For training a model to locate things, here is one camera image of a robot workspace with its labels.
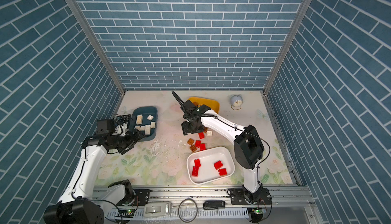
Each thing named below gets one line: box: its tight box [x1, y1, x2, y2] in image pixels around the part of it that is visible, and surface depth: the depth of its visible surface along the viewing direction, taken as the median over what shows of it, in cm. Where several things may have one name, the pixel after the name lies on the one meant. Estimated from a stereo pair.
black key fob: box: [203, 200, 226, 211], surface depth 76 cm
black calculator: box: [116, 114, 132, 125], surface depth 104 cm
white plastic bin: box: [186, 146, 236, 185], surface depth 84 cm
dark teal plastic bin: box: [130, 105, 158, 142], surface depth 104 cm
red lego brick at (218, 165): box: [213, 160, 223, 171], surface depth 84 cm
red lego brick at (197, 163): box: [193, 158, 202, 167], surface depth 86 cm
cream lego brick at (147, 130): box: [144, 124, 151, 135], surface depth 98 cm
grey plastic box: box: [143, 201, 173, 218], surface depth 69 cm
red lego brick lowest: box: [200, 143, 207, 152], surface depth 93 cm
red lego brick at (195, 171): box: [191, 165, 200, 177], surface depth 82 cm
